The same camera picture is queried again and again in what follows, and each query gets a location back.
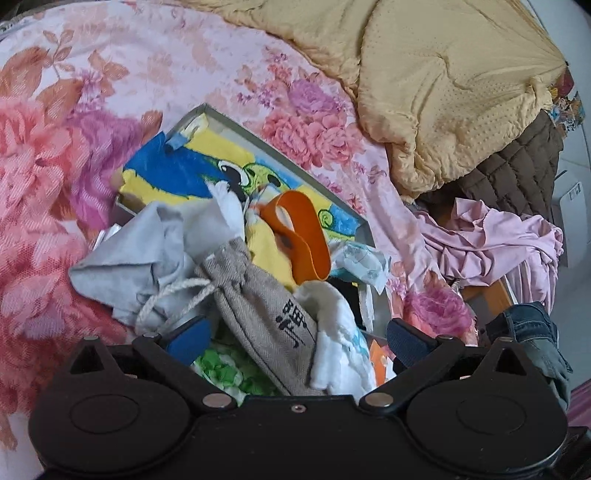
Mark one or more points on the green white cloth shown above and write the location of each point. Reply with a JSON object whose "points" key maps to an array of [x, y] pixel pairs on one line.
{"points": [[221, 369]]}

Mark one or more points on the black pouch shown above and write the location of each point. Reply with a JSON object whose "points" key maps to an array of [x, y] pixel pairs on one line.
{"points": [[348, 300]]}

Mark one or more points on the grey tray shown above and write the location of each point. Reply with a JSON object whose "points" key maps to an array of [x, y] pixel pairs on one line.
{"points": [[277, 143]]}

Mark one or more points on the brown quilted blanket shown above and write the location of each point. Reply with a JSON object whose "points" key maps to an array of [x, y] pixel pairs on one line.
{"points": [[517, 180]]}

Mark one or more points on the pink floral blanket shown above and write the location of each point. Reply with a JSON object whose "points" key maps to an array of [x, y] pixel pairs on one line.
{"points": [[138, 55]]}

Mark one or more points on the white crumpled cloth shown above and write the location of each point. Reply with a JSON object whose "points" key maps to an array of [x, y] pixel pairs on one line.
{"points": [[228, 203]]}

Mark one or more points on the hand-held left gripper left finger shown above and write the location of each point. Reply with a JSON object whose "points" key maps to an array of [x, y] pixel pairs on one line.
{"points": [[189, 344]]}

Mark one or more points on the cartoon print towel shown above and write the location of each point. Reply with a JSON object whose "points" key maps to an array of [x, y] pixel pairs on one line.
{"points": [[171, 170]]}

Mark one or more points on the wooden bed frame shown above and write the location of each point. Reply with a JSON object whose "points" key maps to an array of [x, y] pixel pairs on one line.
{"points": [[489, 295]]}

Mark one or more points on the yellow cloth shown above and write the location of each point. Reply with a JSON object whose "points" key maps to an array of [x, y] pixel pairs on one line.
{"points": [[268, 249]]}

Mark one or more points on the blue jeans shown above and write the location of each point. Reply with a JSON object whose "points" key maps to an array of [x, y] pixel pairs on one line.
{"points": [[531, 337]]}

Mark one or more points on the pink cloth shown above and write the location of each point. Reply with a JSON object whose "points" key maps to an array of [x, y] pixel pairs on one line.
{"points": [[485, 244]]}

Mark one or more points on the white blue patterned cloth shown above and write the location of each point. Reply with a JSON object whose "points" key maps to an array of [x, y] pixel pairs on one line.
{"points": [[364, 263]]}

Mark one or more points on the grey cloth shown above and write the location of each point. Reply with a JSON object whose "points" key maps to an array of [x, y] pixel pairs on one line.
{"points": [[138, 258]]}

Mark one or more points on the white air conditioner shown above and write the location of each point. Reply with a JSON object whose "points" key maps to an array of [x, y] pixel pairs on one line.
{"points": [[570, 189]]}

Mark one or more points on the yellow dotted quilt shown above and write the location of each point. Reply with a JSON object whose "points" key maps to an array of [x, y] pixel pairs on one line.
{"points": [[438, 92]]}

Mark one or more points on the colourful wall poster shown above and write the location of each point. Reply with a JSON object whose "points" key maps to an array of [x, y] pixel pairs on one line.
{"points": [[565, 108]]}

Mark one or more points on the orange packet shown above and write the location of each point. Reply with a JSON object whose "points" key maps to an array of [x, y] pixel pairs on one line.
{"points": [[381, 364]]}

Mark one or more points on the orange elastic band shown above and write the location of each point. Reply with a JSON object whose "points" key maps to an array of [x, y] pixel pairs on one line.
{"points": [[304, 221]]}

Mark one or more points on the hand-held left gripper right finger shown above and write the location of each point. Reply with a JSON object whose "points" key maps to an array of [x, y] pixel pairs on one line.
{"points": [[406, 345]]}

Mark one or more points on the white towel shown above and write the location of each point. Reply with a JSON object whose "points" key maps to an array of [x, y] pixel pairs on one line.
{"points": [[337, 341]]}

